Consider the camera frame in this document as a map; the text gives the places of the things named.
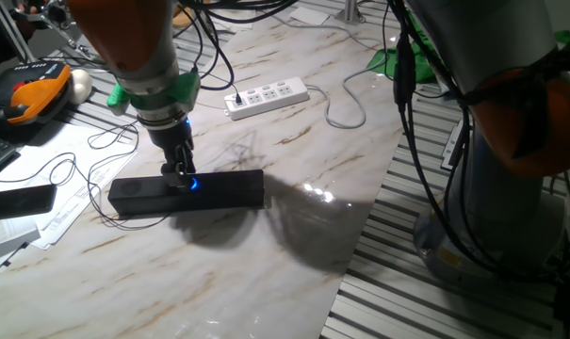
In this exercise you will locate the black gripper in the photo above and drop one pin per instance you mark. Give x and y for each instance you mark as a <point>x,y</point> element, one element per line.
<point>171,139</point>

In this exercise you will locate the blue-lit speaker volume knob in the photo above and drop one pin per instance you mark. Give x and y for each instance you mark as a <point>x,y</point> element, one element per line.
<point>194,183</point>

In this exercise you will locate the black smartphone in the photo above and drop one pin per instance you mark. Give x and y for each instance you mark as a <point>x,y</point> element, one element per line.
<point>18,202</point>

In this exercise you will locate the forearm in black sleeve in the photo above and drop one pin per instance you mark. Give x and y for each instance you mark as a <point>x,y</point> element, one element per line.
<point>2,44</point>

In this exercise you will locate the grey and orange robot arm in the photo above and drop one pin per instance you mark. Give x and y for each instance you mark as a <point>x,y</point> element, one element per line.
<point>501,37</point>

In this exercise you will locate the black speaker bar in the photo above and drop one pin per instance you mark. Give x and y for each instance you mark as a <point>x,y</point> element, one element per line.
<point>228,188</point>

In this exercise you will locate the person's hand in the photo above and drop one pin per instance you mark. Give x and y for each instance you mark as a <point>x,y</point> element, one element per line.
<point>27,8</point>

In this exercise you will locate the white power strip with sockets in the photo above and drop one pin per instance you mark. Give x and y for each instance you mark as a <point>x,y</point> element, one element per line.
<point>265,98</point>

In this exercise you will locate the white printed papers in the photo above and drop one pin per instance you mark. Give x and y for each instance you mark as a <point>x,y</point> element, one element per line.
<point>53,150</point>

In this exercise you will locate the wooden board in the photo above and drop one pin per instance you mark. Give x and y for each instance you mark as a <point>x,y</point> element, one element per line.
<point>183,16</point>

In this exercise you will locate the orange and black teach pendant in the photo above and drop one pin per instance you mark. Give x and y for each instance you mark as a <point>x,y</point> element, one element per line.
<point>35,94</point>

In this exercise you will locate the grey metal tripod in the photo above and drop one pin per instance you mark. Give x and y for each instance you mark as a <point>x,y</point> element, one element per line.
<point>58,33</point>

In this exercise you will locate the white flat box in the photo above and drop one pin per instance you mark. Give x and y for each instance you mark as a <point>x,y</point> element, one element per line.
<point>309,16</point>

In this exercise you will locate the green cloth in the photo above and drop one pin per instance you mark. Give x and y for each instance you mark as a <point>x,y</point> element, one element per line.
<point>412,61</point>

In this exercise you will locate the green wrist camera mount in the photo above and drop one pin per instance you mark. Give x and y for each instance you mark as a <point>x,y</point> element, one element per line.
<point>185,89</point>

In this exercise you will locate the aluminium frame bar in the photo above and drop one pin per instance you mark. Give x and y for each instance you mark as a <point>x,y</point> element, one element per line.
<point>349,11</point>

